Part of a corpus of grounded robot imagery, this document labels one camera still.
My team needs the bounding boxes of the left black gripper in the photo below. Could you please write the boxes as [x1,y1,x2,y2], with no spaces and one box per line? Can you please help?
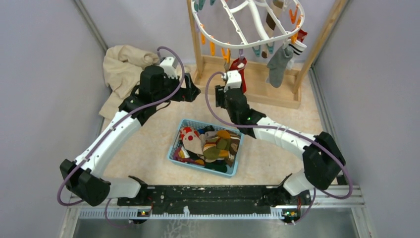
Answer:
[153,71,200,106]

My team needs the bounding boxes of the red santa sock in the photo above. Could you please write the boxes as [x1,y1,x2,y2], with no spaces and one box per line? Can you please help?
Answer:
[229,57,247,93]

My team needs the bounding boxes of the green orange toe sock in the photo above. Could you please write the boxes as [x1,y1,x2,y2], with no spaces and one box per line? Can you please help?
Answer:
[202,130,231,163]

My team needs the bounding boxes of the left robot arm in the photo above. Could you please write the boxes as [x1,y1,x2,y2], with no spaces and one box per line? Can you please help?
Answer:
[56,65,201,206]

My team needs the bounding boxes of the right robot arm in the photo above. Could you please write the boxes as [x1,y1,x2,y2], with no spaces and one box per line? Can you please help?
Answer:
[215,85,346,204]

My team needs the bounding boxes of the wooden hanger stand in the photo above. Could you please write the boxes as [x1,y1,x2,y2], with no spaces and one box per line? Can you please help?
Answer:
[188,0,348,109]

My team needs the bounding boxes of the pile of socks in basket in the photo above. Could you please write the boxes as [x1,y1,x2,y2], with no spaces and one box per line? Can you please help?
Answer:
[172,125,241,176]

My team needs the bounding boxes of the white oval clip hanger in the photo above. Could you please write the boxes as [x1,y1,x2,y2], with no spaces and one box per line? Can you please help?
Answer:
[188,0,306,50]

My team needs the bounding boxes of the blue plastic basket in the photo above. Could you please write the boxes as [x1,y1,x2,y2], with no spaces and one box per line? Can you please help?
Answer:
[167,119,244,178]

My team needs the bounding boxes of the grey sock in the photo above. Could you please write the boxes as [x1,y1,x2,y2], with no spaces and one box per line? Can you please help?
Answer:
[266,46,294,88]

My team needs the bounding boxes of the beige crumpled cloth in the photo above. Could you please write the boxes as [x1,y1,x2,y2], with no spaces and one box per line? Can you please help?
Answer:
[99,45,160,121]

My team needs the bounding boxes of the white sock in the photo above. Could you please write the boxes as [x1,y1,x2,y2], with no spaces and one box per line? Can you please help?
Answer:
[286,29,307,70]

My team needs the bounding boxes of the brown beige hanging sock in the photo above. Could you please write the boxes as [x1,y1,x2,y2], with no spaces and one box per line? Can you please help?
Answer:
[261,0,284,59]

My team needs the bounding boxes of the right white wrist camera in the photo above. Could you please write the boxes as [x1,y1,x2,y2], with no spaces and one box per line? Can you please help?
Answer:
[222,70,242,92]

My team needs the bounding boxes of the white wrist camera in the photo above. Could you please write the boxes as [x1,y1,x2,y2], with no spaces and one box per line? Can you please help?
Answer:
[159,57,178,79]
[222,70,242,92]

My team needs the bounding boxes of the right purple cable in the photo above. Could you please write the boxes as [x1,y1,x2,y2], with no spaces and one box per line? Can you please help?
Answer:
[205,71,354,200]

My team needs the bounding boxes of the purple cable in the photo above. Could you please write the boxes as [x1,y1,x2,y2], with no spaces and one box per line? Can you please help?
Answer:
[205,71,354,200]
[57,46,186,207]

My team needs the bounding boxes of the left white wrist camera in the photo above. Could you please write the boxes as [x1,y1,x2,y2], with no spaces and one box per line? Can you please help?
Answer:
[159,57,178,79]

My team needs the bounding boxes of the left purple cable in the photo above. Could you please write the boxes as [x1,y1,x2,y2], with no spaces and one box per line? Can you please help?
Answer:
[57,46,186,207]

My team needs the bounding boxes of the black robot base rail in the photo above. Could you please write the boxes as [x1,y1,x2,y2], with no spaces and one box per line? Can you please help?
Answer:
[117,185,311,215]

